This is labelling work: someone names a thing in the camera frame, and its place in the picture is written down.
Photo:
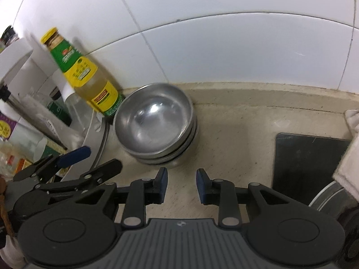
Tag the white towel on stove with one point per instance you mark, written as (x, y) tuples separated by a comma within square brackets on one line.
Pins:
[(347, 172)]

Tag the white two-tier rotating rack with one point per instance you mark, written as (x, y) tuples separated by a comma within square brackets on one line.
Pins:
[(13, 58)]

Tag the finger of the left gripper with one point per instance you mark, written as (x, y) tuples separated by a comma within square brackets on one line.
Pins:
[(101, 174), (46, 168)]

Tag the black induction cooktop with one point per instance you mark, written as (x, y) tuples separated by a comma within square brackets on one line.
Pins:
[(304, 164)]

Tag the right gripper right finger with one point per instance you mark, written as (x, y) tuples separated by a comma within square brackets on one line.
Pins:
[(221, 193)]

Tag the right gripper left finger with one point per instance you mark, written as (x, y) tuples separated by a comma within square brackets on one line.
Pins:
[(143, 192)]

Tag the black cap slim bottle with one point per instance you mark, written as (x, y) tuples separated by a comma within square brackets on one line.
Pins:
[(37, 115)]

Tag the steel pot lid black knob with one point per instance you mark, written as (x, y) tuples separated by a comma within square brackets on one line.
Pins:
[(335, 201)]

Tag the purple label fish sauce bottle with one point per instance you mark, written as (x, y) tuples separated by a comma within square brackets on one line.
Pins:
[(30, 143)]

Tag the large steel bowl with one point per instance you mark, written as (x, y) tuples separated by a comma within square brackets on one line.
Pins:
[(156, 100)]

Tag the green yellow oyster sauce bottle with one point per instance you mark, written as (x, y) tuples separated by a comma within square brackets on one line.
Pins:
[(83, 75)]

